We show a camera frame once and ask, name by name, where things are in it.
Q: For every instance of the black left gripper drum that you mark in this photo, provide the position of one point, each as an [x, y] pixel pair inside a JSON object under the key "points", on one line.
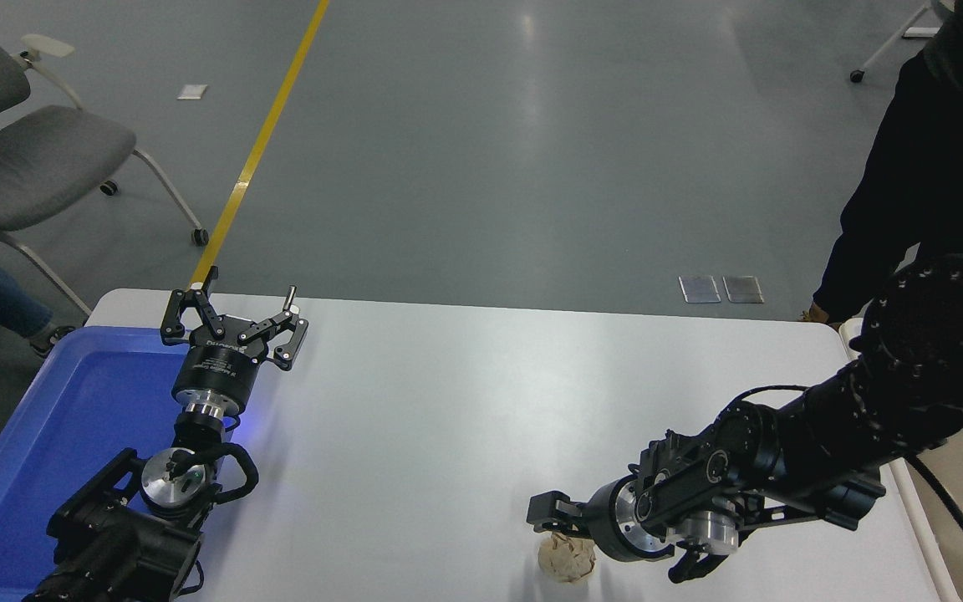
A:
{"points": [[216, 372]]}

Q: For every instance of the grey padded chair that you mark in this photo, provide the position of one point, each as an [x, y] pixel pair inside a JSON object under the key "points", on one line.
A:
{"points": [[38, 163]]}

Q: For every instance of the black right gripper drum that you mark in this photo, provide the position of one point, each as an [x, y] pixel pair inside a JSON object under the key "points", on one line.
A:
{"points": [[603, 522]]}

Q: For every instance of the silver floor plate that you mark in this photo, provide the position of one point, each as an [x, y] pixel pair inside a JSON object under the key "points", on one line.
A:
{"points": [[700, 289], [743, 289]]}

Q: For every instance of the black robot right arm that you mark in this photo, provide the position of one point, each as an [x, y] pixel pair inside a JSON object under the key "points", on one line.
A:
{"points": [[858, 418]]}

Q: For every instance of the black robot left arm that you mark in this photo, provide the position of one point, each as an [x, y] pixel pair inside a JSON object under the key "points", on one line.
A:
{"points": [[122, 543]]}

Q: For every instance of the tan paper ball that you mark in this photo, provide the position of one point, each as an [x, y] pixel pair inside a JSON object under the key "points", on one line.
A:
{"points": [[565, 560]]}

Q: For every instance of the white-legged castor chair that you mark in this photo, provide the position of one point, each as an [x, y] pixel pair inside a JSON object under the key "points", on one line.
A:
{"points": [[887, 46]]}

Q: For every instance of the blue plastic tray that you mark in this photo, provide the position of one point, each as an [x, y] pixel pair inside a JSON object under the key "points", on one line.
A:
{"points": [[72, 418]]}

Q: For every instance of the seated person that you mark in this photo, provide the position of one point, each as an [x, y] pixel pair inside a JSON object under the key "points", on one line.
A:
{"points": [[5, 301]]}

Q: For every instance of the standing person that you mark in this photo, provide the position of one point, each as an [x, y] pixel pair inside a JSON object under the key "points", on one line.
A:
{"points": [[933, 167]]}

